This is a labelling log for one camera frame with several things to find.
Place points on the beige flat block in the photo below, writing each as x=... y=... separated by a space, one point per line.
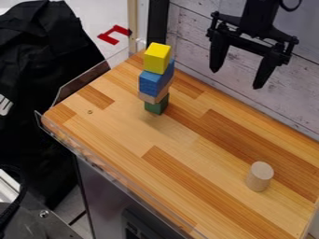
x=152 y=97

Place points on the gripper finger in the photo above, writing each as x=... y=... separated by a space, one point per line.
x=266 y=71
x=217 y=53

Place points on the yellow cube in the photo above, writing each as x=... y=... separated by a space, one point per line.
x=157 y=58

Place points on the red bracket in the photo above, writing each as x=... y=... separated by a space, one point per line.
x=113 y=34

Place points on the beige wooden cylinder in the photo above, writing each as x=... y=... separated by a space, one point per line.
x=259 y=176

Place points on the green block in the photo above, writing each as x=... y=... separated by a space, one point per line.
x=157 y=106

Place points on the blue block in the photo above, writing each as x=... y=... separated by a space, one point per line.
x=156 y=80

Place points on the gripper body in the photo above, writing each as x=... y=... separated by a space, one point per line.
x=249 y=39

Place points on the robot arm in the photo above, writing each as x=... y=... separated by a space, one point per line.
x=259 y=14

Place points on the black bag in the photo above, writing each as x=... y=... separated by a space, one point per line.
x=39 y=93

